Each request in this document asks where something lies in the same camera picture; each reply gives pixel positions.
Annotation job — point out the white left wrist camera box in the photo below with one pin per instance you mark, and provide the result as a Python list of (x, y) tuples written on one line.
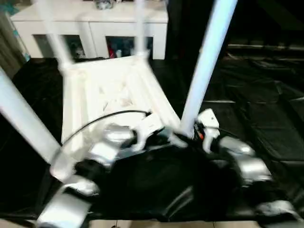
[(151, 126)]

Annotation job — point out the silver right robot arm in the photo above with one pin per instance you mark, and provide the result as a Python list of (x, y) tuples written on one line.
[(247, 161)]

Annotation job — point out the grey curtain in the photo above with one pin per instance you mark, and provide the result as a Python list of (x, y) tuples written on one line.
[(8, 47)]

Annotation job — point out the white plastic table top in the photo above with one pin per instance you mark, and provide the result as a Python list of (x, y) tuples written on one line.
[(114, 90)]

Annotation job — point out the white glass-door cabinet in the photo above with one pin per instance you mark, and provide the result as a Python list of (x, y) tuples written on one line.
[(95, 19)]

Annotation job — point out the black mat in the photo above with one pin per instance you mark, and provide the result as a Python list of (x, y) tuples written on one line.
[(256, 109)]

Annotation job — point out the black metal rail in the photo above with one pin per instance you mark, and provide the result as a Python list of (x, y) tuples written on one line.
[(266, 47)]

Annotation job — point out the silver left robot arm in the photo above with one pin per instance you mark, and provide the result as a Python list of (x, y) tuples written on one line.
[(95, 166)]

